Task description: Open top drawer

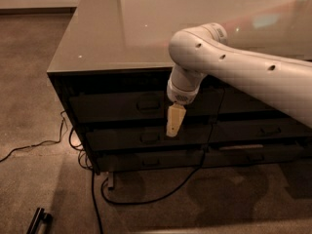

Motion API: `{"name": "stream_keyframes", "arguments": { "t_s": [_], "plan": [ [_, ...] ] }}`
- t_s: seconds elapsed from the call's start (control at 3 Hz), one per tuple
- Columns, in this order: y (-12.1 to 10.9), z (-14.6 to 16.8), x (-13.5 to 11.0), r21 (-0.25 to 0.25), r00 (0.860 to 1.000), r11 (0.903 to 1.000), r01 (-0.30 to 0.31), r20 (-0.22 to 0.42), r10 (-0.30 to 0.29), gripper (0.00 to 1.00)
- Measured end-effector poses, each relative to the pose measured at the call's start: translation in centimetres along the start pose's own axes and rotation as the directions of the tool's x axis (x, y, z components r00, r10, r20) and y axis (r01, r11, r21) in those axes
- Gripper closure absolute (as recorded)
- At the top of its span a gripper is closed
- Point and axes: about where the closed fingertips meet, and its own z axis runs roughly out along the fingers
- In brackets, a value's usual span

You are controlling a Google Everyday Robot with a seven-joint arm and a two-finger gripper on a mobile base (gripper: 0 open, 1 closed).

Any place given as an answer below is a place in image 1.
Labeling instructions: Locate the drawer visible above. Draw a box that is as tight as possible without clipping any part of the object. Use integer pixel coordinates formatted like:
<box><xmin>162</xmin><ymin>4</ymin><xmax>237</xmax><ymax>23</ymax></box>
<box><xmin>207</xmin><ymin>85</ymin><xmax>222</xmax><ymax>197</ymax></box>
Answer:
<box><xmin>204</xmin><ymin>143</ymin><xmax>311</xmax><ymax>168</ymax></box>
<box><xmin>210</xmin><ymin>118</ymin><xmax>312</xmax><ymax>142</ymax></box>
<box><xmin>86</xmin><ymin>124</ymin><xmax>212</xmax><ymax>151</ymax></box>
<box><xmin>69</xmin><ymin>89</ymin><xmax>223</xmax><ymax>123</ymax></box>
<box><xmin>97</xmin><ymin>149</ymin><xmax>203</xmax><ymax>172</ymax></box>
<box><xmin>220</xmin><ymin>87</ymin><xmax>272</xmax><ymax>114</ymax></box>

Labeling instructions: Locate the thin black cable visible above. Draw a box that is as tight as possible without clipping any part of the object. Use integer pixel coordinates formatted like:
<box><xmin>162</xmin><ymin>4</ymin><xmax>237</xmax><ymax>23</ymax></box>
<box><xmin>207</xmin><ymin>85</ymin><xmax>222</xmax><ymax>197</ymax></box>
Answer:
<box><xmin>0</xmin><ymin>110</ymin><xmax>93</xmax><ymax>172</ymax></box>

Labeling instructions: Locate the dark cabinet with glossy top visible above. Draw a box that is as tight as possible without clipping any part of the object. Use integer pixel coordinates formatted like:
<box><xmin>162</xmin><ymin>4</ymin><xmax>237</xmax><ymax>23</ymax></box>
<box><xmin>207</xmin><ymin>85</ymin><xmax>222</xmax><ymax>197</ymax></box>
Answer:
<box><xmin>48</xmin><ymin>0</ymin><xmax>311</xmax><ymax>174</ymax></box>

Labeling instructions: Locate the thick black cable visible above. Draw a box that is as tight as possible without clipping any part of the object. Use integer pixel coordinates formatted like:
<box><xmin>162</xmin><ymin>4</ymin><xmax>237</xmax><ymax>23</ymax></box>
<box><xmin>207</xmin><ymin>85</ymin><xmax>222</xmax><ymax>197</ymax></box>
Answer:
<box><xmin>91</xmin><ymin>146</ymin><xmax>208</xmax><ymax>234</ymax></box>

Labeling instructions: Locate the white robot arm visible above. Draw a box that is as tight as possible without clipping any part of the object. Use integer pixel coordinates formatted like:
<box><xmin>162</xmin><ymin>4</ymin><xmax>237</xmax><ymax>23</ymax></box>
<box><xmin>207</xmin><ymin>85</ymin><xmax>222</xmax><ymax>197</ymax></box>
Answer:
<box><xmin>167</xmin><ymin>23</ymin><xmax>312</xmax><ymax>137</ymax></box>

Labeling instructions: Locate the black metal bar on floor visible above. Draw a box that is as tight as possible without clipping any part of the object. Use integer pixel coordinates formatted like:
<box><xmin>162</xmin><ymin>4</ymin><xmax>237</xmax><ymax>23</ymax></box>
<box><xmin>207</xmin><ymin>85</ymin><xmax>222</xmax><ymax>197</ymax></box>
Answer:
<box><xmin>26</xmin><ymin>208</ymin><xmax>53</xmax><ymax>234</ymax></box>

